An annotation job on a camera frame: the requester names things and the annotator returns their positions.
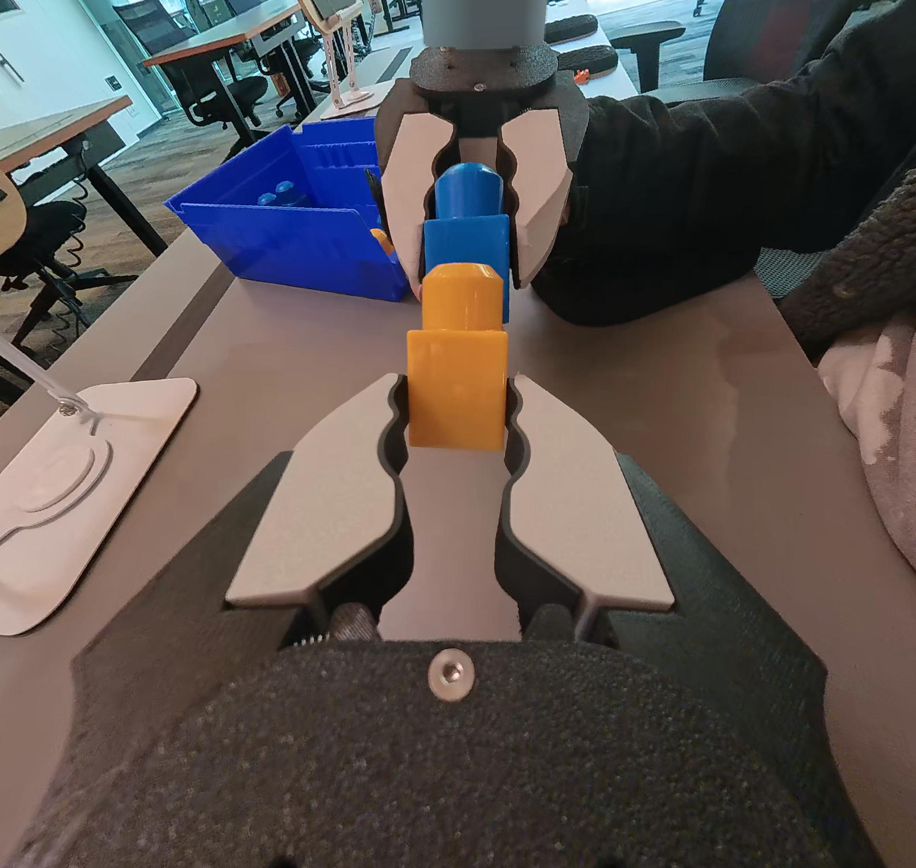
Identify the wooden-top office desk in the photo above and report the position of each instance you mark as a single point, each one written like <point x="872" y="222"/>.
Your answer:
<point x="64" y="124"/>
<point x="236" y="31"/>

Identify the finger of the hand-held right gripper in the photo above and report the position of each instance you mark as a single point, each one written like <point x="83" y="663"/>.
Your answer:
<point x="408" y="181"/>
<point x="540" y="181"/>

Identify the yellow two-stud block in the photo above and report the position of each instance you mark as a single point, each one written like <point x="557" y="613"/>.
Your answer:
<point x="458" y="389"/>

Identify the white stand with wooden board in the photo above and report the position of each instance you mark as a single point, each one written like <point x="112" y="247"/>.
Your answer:
<point x="71" y="467"/>

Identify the person's black fleece-lined jacket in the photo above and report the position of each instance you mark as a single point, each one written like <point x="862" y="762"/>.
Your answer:
<point x="859" y="274"/>

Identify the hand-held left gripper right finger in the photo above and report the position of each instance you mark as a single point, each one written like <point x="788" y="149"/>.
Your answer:
<point x="579" y="517"/>

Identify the person's grey printed sweatshirt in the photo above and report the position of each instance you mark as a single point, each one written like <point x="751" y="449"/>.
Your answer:
<point x="880" y="439"/>

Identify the blue two-stud block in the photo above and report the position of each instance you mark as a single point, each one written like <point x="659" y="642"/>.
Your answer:
<point x="293" y="192"/>

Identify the blue one-stud block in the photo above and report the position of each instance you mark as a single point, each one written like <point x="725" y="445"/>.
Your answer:
<point x="465" y="238"/>

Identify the grey mesh chair seat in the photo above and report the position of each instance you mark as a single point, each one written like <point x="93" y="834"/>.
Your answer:
<point x="791" y="271"/>

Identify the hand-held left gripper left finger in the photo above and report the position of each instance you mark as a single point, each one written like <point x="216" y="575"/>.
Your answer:
<point x="322" y="517"/>

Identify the black mesh office chair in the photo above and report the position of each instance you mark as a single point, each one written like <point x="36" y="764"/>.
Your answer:
<point x="787" y="17"/>

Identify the blue plastic bin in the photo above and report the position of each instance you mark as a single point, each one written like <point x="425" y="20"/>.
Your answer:
<point x="286" y="253"/>

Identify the person's right hand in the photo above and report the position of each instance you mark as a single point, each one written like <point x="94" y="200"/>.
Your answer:
<point x="418" y="288"/>

